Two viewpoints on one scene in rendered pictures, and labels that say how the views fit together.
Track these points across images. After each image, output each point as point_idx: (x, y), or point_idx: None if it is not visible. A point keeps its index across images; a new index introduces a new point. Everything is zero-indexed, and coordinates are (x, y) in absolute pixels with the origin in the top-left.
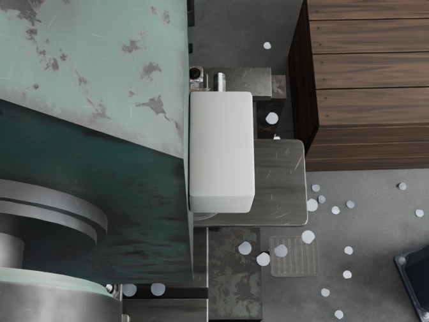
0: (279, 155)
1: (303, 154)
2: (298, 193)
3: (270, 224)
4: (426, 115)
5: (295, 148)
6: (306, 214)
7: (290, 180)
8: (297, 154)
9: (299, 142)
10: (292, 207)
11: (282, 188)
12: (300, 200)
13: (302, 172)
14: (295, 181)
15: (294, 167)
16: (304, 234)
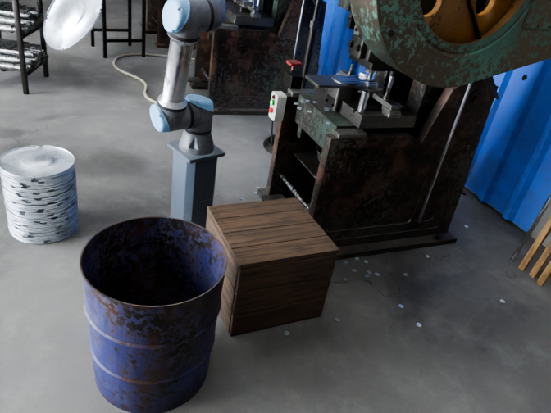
0: (323, 83)
1: (316, 83)
2: (311, 78)
3: (316, 74)
4: (241, 205)
5: (319, 83)
6: (306, 75)
7: (316, 79)
8: (317, 83)
9: (319, 84)
10: (311, 76)
11: (317, 79)
12: (310, 77)
13: (313, 80)
14: (314, 79)
15: (316, 81)
16: (297, 103)
